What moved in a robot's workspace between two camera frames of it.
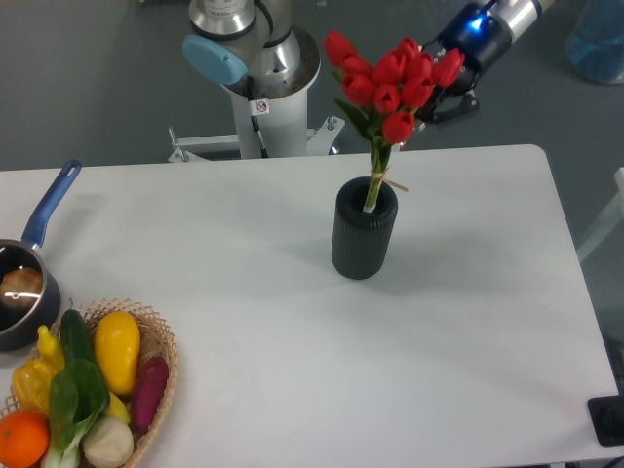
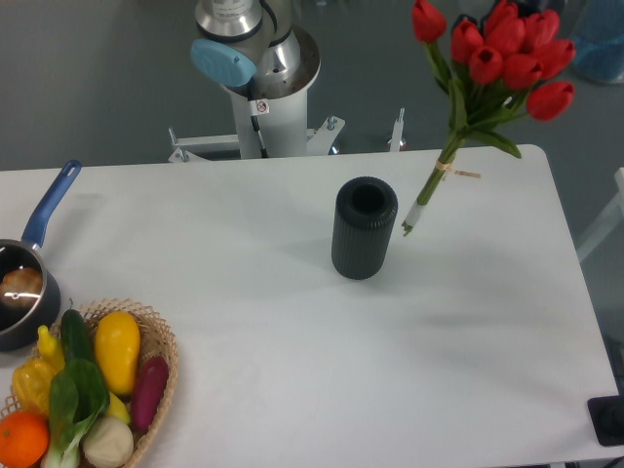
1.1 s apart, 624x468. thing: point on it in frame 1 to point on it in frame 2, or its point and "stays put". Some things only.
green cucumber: (76, 337) stays put
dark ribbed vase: (361, 241) stays put
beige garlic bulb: (108, 443) stays put
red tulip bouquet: (381, 100) to (491, 73)
